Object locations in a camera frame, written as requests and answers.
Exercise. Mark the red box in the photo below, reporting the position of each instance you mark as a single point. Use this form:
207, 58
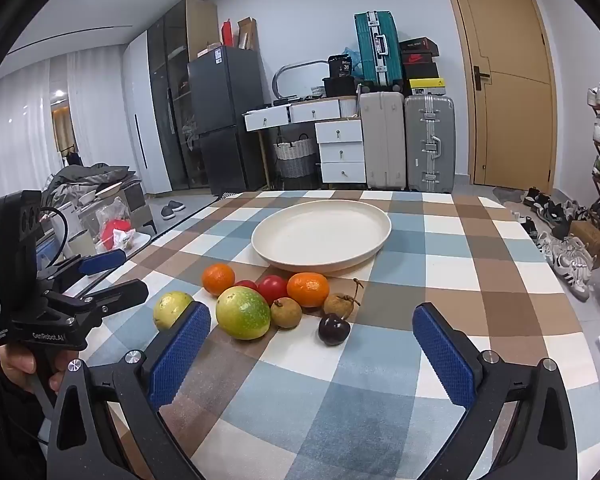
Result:
226, 34

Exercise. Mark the dark glass-door cabinet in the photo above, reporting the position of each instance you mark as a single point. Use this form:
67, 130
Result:
167, 110

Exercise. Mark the brown longan with stem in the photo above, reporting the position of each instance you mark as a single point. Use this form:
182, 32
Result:
338, 305

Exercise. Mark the grey slippers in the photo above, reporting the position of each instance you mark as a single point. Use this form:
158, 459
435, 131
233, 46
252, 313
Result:
172, 209

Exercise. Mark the checkered tablecloth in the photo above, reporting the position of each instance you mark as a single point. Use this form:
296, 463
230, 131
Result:
380, 385

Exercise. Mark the person's left forearm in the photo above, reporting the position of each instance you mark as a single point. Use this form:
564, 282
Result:
5, 435

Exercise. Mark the black box with white print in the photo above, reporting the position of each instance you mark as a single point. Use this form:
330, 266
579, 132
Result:
341, 66

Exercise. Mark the white desk with drawers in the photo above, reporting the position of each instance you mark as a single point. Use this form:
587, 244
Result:
300, 111

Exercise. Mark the cream round plate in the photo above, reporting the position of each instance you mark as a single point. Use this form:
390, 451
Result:
320, 230

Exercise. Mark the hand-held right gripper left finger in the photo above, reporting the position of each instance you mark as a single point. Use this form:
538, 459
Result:
180, 355

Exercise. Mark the orange tangerine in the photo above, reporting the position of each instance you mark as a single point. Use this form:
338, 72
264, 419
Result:
218, 278
307, 289

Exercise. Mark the dark purple plum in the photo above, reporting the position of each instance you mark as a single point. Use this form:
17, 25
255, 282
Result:
334, 329

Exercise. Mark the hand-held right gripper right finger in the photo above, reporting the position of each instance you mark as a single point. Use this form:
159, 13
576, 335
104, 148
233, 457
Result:
442, 355

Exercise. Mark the white wardrobe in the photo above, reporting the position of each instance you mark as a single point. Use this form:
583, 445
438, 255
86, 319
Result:
140, 110

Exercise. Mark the teal suitcase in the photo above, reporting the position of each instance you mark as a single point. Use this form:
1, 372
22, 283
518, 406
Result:
372, 45

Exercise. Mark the red and white bag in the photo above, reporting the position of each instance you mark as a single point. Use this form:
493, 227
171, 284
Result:
115, 232

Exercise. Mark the woven basket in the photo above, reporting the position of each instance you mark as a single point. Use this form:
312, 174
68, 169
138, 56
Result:
295, 157

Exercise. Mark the silver suitcase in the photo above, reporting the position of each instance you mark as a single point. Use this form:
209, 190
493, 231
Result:
430, 140

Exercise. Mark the person's left hand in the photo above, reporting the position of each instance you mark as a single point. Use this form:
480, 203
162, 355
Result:
17, 365

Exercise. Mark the grey doormat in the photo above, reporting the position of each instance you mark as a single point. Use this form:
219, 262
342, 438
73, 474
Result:
510, 195

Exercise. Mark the black case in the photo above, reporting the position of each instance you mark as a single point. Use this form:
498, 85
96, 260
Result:
339, 87

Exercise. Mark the chrome bent tube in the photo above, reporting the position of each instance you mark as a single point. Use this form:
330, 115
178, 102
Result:
278, 80

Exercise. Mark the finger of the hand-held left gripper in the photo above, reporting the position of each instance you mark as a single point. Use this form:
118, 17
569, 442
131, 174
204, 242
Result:
102, 261
125, 292

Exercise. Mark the open cardboard box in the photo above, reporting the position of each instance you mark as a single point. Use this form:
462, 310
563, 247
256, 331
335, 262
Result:
247, 35

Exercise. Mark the green speckled passion fruit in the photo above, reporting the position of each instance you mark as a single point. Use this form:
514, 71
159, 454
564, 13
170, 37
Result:
243, 312

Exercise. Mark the beige suitcase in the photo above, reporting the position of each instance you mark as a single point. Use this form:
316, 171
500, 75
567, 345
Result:
382, 140

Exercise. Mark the yellow and black box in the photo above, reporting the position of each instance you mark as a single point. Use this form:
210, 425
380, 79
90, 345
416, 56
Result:
426, 86

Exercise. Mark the blue plastic bag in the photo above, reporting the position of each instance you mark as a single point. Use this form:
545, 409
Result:
352, 57

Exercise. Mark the brown cardboard box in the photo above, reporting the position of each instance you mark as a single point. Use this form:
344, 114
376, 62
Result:
590, 237

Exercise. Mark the red tomato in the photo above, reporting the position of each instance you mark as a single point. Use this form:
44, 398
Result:
246, 285
272, 287

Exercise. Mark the white curtain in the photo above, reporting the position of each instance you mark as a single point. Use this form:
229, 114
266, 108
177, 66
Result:
20, 125

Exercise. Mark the dark grey refrigerator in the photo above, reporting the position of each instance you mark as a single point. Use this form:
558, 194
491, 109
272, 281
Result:
225, 110

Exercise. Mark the pale yellow passion fruit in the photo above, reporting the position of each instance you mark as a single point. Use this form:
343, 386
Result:
170, 307

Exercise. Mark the red and black shoebox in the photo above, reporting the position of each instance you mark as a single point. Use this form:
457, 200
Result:
420, 66

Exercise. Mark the white drawer cabinet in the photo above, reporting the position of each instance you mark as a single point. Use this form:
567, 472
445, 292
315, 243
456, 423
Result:
341, 152

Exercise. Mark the wooden door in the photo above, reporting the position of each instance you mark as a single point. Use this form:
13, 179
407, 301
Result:
510, 110

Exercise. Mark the scattered loose sneakers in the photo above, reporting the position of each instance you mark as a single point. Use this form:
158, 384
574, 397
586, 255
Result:
555, 240

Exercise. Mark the pile of dark clothes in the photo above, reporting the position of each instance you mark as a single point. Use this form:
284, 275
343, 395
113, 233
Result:
90, 175

